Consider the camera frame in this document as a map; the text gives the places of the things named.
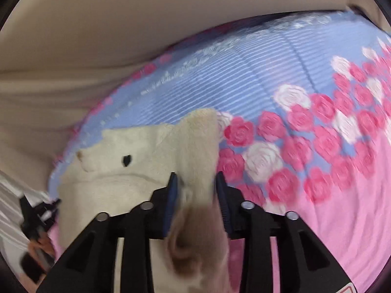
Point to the person's left hand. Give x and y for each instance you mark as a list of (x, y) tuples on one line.
[(45, 243)]

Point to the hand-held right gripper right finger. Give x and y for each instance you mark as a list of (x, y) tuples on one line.
[(224, 206)]

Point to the cream plush bear toy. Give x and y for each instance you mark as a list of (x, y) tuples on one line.
[(128, 186)]

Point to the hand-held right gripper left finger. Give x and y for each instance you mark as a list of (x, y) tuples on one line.
[(171, 204)]

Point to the grey white striped cloth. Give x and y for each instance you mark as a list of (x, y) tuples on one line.
[(12, 207)]

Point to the floral blue pink bedsheet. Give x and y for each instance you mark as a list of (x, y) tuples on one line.
[(275, 67)]

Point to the beige padded headboard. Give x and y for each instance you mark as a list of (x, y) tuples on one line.
[(107, 30)]

